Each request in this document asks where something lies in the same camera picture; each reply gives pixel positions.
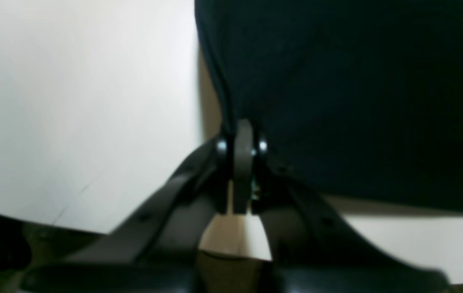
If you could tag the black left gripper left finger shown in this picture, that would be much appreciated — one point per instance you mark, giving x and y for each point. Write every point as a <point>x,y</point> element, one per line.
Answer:
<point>155,249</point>

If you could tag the black T-shirt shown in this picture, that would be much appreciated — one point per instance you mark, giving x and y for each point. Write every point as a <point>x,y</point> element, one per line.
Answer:
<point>361,97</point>

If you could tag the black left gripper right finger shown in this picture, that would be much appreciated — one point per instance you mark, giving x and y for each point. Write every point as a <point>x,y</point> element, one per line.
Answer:
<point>313,248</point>

